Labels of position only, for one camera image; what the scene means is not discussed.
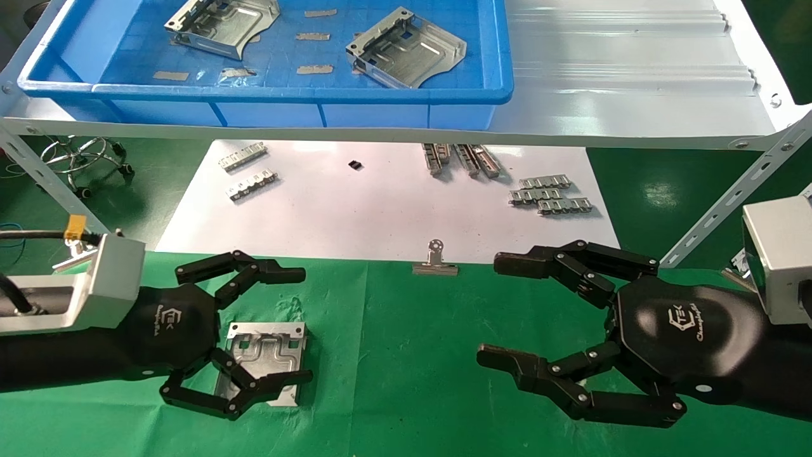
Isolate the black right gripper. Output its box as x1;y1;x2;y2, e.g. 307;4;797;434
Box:
476;240;768;428

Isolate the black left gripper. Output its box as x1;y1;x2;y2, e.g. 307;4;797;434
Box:
117;250;313;421

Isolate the silver sheet metal bracket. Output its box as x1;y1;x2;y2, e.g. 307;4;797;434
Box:
344;8;468;89
214;322;308;407
164;0;281;61

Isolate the white paper sheet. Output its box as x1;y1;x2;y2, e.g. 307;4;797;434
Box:
155;140;619;265

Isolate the blue plastic bin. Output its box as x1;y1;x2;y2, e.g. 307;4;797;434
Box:
18;0;514;131

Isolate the perforated grey rack strut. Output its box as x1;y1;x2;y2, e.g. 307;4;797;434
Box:
0;124;121;249
660;111;812;267

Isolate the chrome stool base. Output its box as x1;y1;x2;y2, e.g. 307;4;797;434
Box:
39;136;135;199

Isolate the white metal rack shelf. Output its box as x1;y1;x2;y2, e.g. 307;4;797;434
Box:
0;0;812;153

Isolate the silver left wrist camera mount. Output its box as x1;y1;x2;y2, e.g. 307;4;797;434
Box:
0;234;147;336

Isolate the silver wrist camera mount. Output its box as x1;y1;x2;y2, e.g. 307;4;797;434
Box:
741;194;812;326
0;234;147;336

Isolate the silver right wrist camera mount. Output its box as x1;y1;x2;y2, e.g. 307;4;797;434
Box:
741;194;812;326

